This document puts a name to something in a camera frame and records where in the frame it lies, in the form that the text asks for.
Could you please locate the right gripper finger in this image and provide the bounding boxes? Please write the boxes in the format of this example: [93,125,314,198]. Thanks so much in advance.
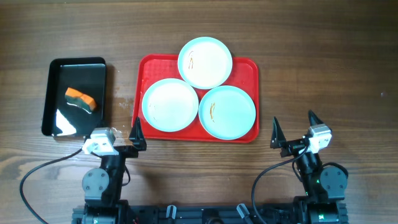
[308,110,324,126]
[270,117,286,148]

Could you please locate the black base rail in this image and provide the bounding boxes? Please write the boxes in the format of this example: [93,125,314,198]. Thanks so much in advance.
[72,203,348,224]

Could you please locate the red plastic serving tray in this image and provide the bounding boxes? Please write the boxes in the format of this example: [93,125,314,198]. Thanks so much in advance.
[131,54,260,143]

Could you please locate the black rectangular tray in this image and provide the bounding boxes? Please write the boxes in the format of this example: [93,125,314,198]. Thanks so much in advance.
[41,57,107,137]

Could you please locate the orange green scrub sponge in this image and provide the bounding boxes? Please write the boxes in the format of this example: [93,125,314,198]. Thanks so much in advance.
[65,87,97,113]

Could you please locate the left black cable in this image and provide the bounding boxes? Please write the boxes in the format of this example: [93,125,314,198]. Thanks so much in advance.
[19,147,85,224]

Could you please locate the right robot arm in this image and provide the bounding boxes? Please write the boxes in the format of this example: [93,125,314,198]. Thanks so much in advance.
[263,110,348,223]

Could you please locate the light blue top plate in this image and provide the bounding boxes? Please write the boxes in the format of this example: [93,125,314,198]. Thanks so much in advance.
[177,37,233,90]

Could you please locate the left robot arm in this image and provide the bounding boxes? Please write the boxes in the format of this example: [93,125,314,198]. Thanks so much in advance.
[72,118,147,224]

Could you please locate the light blue plate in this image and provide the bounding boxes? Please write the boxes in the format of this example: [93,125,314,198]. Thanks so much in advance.
[198,85,257,141]
[141,78,199,133]
[177,37,233,90]

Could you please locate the black cable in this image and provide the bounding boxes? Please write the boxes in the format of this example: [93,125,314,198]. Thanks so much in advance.
[19,147,85,224]
[251,143,311,224]

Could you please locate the right black cable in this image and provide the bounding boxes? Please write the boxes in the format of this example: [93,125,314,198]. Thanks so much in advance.
[251,143,311,224]

